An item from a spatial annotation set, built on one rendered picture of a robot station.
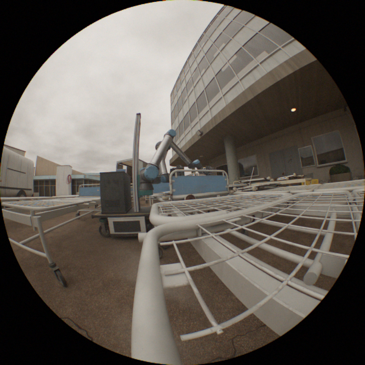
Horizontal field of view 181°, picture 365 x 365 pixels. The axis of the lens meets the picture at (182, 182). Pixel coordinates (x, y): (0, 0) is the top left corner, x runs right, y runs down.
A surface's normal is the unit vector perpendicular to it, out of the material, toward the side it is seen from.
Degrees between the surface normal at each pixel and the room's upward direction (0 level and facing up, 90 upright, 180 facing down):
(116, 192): 90
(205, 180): 90
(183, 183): 90
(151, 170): 95
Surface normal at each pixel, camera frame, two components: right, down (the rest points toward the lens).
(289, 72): -0.94, 0.04
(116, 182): 0.29, -0.07
